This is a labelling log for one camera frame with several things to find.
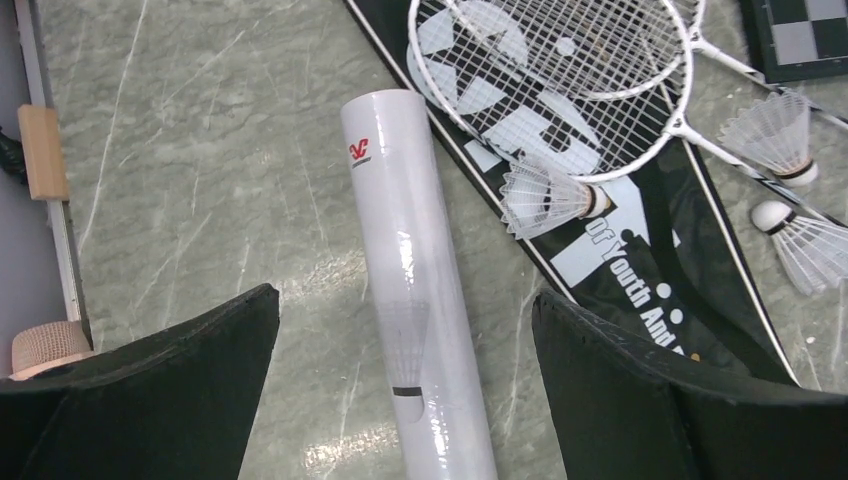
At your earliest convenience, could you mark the white shuttlecock tube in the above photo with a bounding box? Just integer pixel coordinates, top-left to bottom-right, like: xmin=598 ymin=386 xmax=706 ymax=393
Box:
xmin=340 ymin=89 xmax=498 ymax=479

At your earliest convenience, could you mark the white badminton racket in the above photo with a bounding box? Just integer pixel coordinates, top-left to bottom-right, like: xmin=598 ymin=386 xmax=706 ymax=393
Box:
xmin=669 ymin=0 xmax=848 ymax=132
xmin=406 ymin=1 xmax=826 ymax=219

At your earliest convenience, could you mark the small wooden block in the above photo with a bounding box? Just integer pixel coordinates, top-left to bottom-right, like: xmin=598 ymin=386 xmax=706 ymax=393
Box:
xmin=17 ymin=104 xmax=70 ymax=201

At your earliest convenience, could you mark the black white chessboard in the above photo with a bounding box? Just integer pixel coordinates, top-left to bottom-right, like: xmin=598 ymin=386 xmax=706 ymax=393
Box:
xmin=737 ymin=0 xmax=847 ymax=83

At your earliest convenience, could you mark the white shuttlecock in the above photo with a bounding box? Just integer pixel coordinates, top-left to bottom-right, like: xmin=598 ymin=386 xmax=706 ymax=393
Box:
xmin=750 ymin=200 xmax=847 ymax=296
xmin=718 ymin=92 xmax=819 ymax=187
xmin=499 ymin=156 xmax=611 ymax=240

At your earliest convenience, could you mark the white badminton racket front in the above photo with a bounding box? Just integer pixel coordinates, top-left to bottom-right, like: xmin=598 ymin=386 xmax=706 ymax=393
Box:
xmin=406 ymin=1 xmax=826 ymax=219

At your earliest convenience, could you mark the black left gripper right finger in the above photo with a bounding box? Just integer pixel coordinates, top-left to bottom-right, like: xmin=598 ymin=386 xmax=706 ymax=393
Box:
xmin=532 ymin=290 xmax=847 ymax=479

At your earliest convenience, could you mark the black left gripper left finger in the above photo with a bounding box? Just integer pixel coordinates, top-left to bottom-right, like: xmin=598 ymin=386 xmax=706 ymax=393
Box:
xmin=1 ymin=284 xmax=280 ymax=479

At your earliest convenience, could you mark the white badminton racket rear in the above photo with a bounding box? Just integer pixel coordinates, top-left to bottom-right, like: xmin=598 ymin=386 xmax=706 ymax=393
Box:
xmin=669 ymin=0 xmax=848 ymax=132

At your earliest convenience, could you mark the black racket cover bag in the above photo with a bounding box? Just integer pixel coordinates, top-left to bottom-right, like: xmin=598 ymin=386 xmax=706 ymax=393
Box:
xmin=344 ymin=0 xmax=800 ymax=387

